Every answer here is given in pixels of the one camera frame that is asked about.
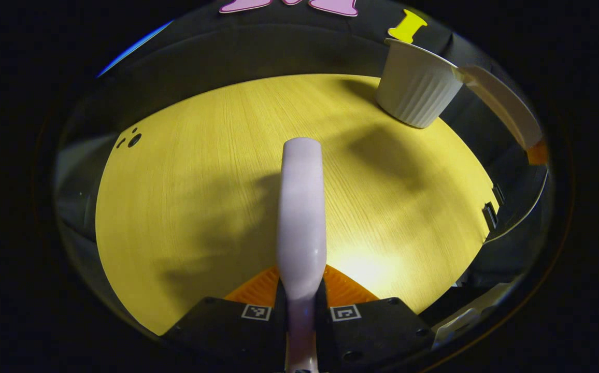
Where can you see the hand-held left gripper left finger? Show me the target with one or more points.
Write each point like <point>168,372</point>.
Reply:
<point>227,331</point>

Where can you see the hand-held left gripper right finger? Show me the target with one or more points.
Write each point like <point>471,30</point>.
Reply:
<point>377,331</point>

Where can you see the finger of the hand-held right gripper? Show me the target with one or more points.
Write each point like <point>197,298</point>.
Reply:
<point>538,154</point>

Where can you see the lavender plastic dustpan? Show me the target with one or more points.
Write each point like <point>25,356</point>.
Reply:
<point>507,109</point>

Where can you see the white ribbed garbage bin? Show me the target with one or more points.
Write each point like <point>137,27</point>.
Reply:
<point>416,88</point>

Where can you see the small lavender broom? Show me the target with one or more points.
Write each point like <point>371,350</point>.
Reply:
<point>302,207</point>

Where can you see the yellow wooden desktop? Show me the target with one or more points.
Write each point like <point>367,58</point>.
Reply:
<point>201,181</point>

